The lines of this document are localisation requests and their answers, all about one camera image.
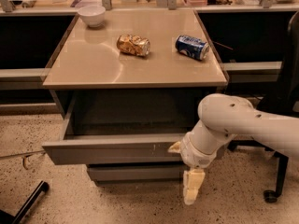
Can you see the grey top drawer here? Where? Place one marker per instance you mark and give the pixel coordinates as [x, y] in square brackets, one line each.
[106, 128]

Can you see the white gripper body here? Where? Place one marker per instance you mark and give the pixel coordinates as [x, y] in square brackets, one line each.
[195, 155]

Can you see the black office chair right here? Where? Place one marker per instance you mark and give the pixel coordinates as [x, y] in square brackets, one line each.
[281, 101]

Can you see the grey drawer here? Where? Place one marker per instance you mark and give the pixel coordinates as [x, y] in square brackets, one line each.
[136, 171]
[106, 128]

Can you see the grey drawer cabinet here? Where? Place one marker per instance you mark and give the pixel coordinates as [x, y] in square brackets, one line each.
[90, 60]

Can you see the blue soda can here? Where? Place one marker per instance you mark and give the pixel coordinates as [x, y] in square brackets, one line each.
[192, 47]

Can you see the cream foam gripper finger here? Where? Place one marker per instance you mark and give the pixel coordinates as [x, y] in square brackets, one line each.
[192, 182]
[175, 148]

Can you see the black chair leg left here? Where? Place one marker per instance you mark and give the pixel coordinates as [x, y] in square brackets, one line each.
[6, 218]

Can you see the white bowl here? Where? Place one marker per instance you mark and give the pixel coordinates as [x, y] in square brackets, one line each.
[93, 16]

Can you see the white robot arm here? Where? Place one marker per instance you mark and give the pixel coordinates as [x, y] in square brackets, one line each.
[222, 118]

